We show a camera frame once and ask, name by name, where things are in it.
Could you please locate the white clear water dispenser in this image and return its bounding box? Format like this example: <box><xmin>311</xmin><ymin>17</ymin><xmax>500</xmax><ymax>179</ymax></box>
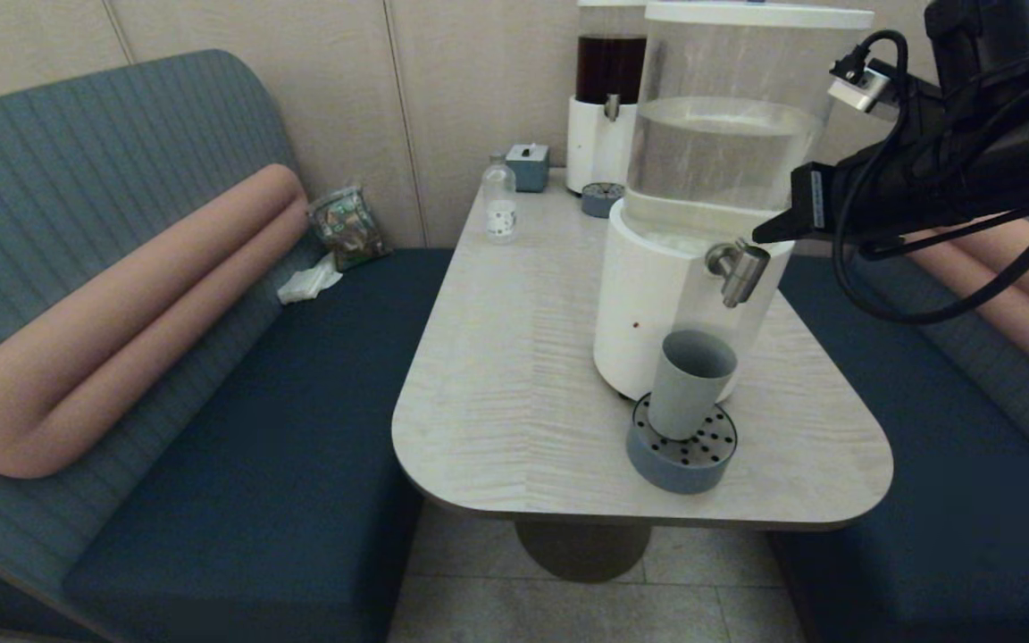
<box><xmin>592</xmin><ymin>0</ymin><xmax>874</xmax><ymax>403</ymax></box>

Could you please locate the grey plastic cup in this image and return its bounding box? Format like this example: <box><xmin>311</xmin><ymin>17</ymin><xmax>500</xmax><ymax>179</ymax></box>
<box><xmin>647</xmin><ymin>330</ymin><xmax>738</xmax><ymax>442</ymax></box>

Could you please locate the small blue drip tray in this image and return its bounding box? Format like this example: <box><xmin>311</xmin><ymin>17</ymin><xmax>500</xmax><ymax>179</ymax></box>
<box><xmin>581</xmin><ymin>181</ymin><xmax>626</xmax><ymax>219</ymax></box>

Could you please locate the white dark drink dispenser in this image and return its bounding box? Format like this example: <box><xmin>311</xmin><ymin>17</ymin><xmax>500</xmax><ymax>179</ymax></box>
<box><xmin>565</xmin><ymin>0</ymin><xmax>649</xmax><ymax>196</ymax></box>

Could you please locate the grey-blue tissue box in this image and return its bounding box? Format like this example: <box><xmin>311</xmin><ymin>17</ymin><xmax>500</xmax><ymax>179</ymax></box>
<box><xmin>506</xmin><ymin>143</ymin><xmax>551</xmax><ymax>193</ymax></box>

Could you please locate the large blue perforated drip tray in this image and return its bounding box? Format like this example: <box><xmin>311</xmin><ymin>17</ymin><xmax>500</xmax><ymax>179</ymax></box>
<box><xmin>626</xmin><ymin>393</ymin><xmax>739</xmax><ymax>496</ymax></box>

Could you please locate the blue upholstered bench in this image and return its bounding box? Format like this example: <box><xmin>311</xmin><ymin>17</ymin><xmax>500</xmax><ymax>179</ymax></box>
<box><xmin>0</xmin><ymin>49</ymin><xmax>455</xmax><ymax>643</ymax></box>
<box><xmin>769</xmin><ymin>54</ymin><xmax>1029</xmax><ymax>643</ymax></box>

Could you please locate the clear plastic bottle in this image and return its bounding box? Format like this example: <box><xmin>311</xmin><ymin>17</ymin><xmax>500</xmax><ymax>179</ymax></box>
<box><xmin>481</xmin><ymin>154</ymin><xmax>517</xmax><ymax>245</ymax></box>

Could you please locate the green snack bag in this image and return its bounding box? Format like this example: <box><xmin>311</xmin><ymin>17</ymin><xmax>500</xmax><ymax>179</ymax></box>
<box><xmin>306</xmin><ymin>185</ymin><xmax>390</xmax><ymax>272</ymax></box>

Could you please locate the white folded napkin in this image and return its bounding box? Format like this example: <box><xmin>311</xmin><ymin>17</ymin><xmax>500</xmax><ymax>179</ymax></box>
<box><xmin>276</xmin><ymin>253</ymin><xmax>343</xmax><ymax>306</ymax></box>

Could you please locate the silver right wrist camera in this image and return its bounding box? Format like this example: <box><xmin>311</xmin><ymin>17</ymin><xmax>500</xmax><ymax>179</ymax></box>
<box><xmin>827</xmin><ymin>55</ymin><xmax>892</xmax><ymax>114</ymax></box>

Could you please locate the black right camera cable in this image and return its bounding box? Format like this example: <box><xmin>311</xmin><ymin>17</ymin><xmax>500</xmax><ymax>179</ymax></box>
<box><xmin>832</xmin><ymin>29</ymin><xmax>915</xmax><ymax>260</ymax></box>

